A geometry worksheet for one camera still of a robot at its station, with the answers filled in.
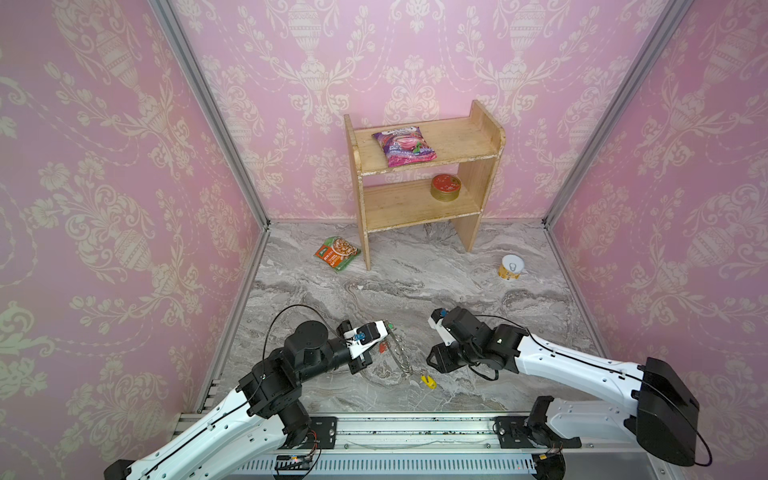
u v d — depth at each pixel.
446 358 0.69
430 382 0.83
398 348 0.89
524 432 0.72
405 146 0.76
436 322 0.74
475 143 0.82
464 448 0.72
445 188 0.97
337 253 1.09
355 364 0.57
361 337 0.52
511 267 1.00
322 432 0.74
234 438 0.47
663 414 0.39
